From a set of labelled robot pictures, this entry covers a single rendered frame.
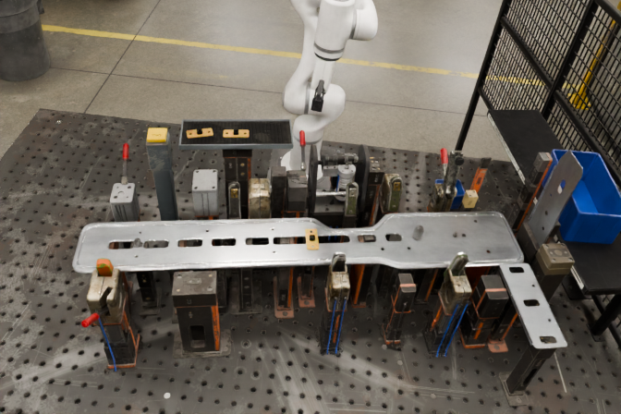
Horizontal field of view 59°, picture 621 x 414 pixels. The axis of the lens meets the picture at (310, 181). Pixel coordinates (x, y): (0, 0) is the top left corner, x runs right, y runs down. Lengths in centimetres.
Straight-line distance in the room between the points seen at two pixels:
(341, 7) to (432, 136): 256
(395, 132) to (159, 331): 242
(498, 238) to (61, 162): 178
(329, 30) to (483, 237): 85
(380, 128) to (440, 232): 210
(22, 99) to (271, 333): 290
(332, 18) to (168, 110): 264
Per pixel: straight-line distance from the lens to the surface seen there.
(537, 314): 175
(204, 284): 160
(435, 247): 180
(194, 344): 183
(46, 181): 250
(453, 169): 185
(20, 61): 440
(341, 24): 145
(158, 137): 186
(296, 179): 181
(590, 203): 212
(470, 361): 196
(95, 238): 180
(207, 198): 176
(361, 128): 384
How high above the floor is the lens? 231
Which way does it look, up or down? 43 degrees down
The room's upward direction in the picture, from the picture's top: 5 degrees clockwise
